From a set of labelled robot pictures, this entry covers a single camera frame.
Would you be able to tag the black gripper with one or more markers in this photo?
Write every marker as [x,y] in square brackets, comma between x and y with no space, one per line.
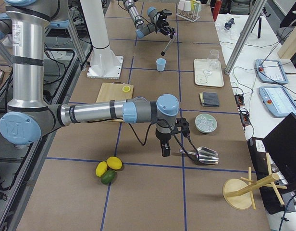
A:
[164,25]
[163,139]

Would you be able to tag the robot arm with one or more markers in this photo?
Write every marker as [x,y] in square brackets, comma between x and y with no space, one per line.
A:
[142,29]
[29,117]

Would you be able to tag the white cup rack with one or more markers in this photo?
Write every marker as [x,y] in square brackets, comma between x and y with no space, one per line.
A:
[189,10]

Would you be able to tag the blue plastic cup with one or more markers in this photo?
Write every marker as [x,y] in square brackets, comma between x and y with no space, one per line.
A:
[160,64]

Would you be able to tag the yellow whole lemon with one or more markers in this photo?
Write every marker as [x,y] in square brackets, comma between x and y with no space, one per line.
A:
[114,163]

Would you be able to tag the yellow lemon slice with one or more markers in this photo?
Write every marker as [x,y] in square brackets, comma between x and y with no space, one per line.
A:
[126,89]

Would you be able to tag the steel ice scoop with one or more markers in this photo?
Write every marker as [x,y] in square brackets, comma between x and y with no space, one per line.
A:
[202,156]

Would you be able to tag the green bowl of ice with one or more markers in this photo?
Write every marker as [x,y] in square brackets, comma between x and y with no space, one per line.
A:
[205,123]

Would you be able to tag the clear wine glass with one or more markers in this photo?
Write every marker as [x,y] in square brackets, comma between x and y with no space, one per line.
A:
[213,58]

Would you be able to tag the red cylinder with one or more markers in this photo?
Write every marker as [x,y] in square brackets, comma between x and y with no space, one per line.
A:
[216,9]

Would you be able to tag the cream bear tray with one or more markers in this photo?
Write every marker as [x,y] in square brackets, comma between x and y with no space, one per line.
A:
[208,73]

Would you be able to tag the folded dark umbrella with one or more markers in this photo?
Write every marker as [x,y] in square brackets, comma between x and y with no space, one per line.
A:
[229,24]

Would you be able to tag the green whole lime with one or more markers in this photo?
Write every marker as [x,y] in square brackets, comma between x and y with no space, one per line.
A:
[108,177]

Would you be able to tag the grey folded cloth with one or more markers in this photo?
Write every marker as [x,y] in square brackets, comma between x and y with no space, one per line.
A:
[209,99]

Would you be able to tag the wooden cutting board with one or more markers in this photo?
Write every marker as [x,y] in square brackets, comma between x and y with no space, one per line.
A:
[113,91]

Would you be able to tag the wooden mug tree stand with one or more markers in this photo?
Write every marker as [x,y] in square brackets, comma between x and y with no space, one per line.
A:
[238,193]

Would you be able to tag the blue teach pendant far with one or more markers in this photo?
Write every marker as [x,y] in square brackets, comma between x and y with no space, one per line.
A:
[270,71]

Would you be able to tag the blue teach pendant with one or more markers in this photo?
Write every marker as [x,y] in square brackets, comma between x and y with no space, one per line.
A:
[277,100]
[270,71]

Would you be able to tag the black laptop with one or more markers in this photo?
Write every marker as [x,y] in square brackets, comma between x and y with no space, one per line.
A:
[280,143]

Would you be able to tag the blue teach pendant near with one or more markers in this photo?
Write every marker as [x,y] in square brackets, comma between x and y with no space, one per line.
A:
[277,100]

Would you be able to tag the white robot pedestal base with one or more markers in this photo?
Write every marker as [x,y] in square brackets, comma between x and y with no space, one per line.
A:
[103,63]

